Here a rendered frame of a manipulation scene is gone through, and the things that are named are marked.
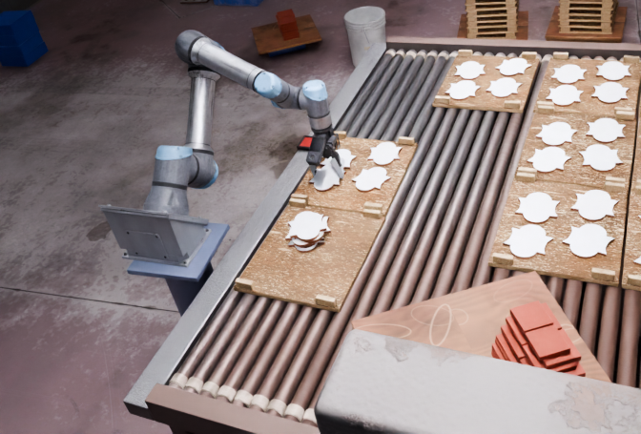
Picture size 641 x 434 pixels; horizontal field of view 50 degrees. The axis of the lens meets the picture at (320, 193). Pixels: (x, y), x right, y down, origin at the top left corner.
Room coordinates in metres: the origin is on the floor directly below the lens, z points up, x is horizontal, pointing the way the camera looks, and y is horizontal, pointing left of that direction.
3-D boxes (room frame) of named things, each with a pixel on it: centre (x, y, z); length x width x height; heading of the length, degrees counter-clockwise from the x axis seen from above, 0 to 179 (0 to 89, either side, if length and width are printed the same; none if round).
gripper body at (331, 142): (1.97, -0.05, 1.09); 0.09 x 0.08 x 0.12; 152
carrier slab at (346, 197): (1.96, -0.14, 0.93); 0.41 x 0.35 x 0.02; 151
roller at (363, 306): (1.83, -0.33, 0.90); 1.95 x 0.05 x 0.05; 151
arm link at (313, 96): (1.97, -0.05, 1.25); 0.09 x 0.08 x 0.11; 60
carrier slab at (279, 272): (1.59, 0.06, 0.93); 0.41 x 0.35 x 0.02; 150
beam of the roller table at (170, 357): (2.06, 0.08, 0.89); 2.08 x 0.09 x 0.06; 151
